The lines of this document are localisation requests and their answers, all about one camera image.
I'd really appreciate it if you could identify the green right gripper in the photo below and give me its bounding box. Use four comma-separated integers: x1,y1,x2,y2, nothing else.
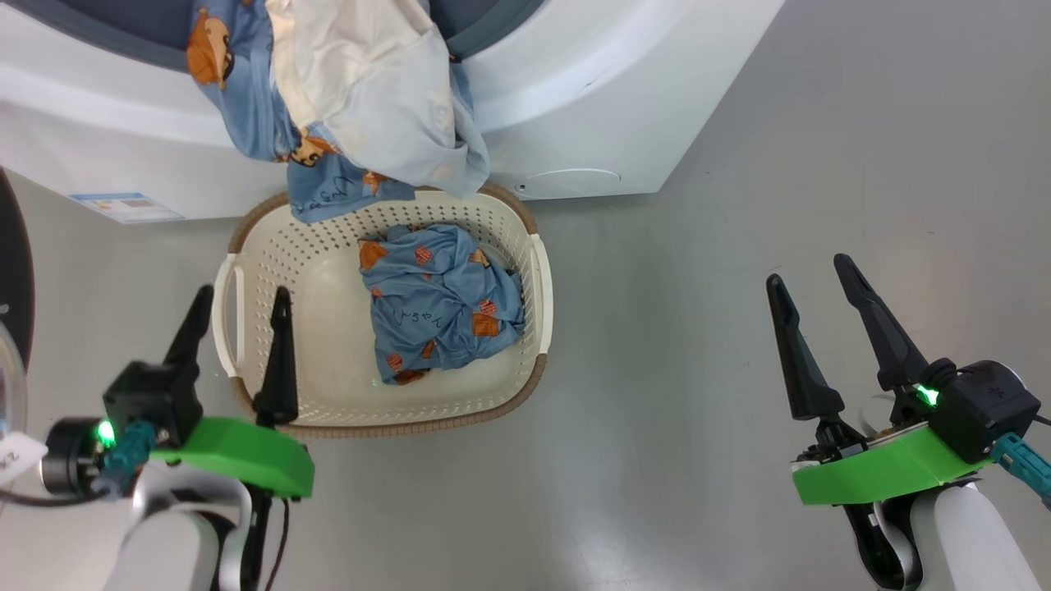
766,252,996,507

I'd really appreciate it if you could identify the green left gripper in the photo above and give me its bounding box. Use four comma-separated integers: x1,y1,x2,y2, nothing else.
150,284,316,501

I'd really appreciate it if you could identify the blue garment orange waffle print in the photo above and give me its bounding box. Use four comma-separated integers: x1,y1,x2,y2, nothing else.
359,223,526,385

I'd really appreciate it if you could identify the black round glass washer door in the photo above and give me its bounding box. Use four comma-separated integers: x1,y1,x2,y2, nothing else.
0,168,35,436

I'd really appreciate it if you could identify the blue bear-print garment white lining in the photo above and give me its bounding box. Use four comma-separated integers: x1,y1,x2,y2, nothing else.
186,0,491,225

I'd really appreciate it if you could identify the white front-load washing machine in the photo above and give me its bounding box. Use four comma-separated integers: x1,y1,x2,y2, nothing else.
0,0,787,224

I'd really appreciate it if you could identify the cream laundry basket brown rim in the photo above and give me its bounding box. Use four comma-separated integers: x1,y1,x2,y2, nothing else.
212,182,553,438

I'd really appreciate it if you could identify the blue energy label sticker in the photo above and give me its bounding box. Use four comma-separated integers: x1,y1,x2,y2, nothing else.
70,192,183,224

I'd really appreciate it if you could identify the white paper tag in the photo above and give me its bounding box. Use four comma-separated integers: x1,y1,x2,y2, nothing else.
0,433,48,483

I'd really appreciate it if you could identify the round white drain filter cover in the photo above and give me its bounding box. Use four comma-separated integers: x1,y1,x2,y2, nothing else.
516,168,622,198

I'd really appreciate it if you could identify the left camera cable teal plug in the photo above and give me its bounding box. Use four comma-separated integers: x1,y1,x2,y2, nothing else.
0,420,157,507

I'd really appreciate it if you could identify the camera cable teal plug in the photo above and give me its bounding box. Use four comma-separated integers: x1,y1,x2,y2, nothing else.
989,415,1051,510
0,420,157,507

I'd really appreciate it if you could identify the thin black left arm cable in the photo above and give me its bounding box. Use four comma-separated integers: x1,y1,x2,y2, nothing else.
261,492,290,591

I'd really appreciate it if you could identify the right camera cable teal plug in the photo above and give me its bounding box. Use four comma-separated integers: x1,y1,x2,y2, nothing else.
989,415,1051,510

